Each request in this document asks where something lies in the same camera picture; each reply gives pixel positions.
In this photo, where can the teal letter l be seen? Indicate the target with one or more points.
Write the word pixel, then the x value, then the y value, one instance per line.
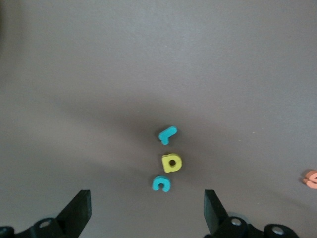
pixel 167 134

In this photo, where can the teal letter c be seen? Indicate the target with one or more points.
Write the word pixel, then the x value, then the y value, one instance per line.
pixel 156 183

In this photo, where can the orange letter e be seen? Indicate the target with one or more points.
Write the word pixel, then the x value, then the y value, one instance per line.
pixel 310 182

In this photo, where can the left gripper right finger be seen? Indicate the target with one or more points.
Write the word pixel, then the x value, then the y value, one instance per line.
pixel 218 218

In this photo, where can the yellow letter a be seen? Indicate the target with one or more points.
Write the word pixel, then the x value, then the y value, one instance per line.
pixel 167 167

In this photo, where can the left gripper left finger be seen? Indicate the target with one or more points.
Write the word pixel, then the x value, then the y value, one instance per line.
pixel 74 218

